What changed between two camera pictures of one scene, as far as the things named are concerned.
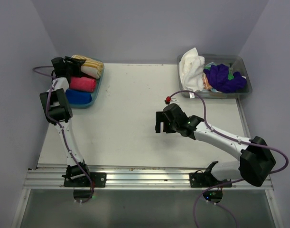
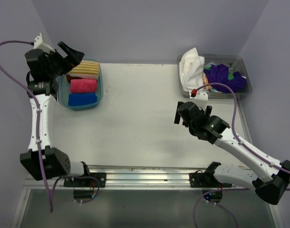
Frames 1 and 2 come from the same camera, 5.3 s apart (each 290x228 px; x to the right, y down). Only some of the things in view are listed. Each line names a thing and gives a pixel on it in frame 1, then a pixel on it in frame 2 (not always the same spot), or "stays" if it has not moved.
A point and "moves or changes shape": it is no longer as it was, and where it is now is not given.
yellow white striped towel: [91, 67] moves or changes shape
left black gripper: [76, 64] to [75, 55]
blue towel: [78, 97] moves or changes shape
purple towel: [218, 76] stays
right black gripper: [161, 117] to [208, 110]
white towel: [191, 68] stays
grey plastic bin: [234, 61] stays
